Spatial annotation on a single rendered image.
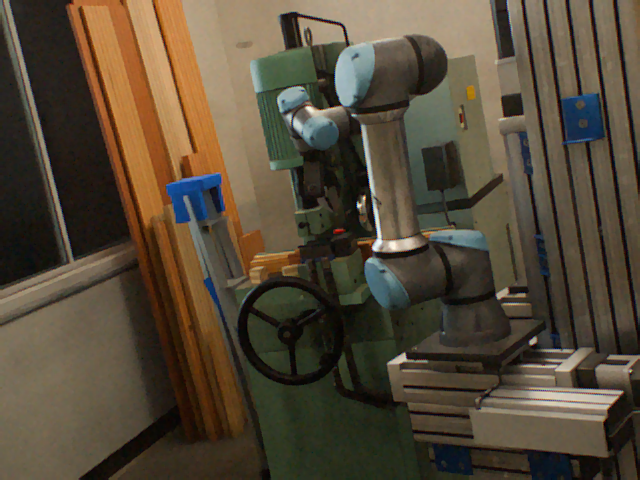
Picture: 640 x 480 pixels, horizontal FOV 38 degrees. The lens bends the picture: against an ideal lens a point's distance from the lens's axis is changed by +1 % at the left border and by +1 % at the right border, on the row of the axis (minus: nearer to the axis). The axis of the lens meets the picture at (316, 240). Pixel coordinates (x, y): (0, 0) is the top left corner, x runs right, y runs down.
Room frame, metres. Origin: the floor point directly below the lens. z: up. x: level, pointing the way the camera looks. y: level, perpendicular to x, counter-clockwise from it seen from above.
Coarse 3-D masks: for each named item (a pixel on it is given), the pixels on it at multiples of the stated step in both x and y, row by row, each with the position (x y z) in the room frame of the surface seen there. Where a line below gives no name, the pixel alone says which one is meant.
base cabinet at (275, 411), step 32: (416, 320) 2.65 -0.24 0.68; (256, 352) 2.53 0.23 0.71; (288, 352) 2.50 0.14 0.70; (320, 352) 2.46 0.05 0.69; (384, 352) 2.41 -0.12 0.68; (256, 384) 2.53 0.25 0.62; (320, 384) 2.47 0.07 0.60; (384, 384) 2.41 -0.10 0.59; (288, 416) 2.51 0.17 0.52; (320, 416) 2.47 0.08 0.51; (352, 416) 2.44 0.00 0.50; (384, 416) 2.41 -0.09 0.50; (288, 448) 2.51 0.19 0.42; (320, 448) 2.48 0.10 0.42; (352, 448) 2.45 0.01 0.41; (384, 448) 2.42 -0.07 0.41; (416, 448) 2.40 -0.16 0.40
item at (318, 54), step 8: (312, 48) 2.76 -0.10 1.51; (320, 48) 2.76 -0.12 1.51; (320, 56) 2.76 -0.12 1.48; (320, 64) 2.76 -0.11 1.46; (328, 80) 2.75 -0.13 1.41; (344, 160) 2.76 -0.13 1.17; (344, 168) 2.75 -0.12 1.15; (352, 200) 2.76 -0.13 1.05; (352, 208) 2.75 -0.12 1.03; (344, 224) 2.77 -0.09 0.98; (352, 224) 2.76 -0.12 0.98
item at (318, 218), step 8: (312, 208) 2.61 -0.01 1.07; (320, 208) 2.60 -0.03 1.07; (296, 216) 2.58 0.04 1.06; (304, 216) 2.58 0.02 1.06; (312, 216) 2.57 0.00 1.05; (320, 216) 2.58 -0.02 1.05; (328, 216) 2.65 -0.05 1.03; (296, 224) 2.59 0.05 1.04; (312, 224) 2.57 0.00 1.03; (320, 224) 2.57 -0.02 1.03; (328, 224) 2.64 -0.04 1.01; (304, 232) 2.58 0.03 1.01; (312, 232) 2.57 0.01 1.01; (320, 232) 2.56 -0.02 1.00
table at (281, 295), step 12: (276, 276) 2.59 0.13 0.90; (240, 288) 2.53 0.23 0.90; (252, 288) 2.52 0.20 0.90; (276, 288) 2.49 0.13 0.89; (288, 288) 2.48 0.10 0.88; (360, 288) 2.36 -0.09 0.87; (240, 300) 2.53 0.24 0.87; (264, 300) 2.51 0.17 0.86; (276, 300) 2.50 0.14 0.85; (288, 300) 2.48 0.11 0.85; (300, 300) 2.37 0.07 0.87; (312, 300) 2.36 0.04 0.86; (348, 300) 2.33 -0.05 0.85; (360, 300) 2.32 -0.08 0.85
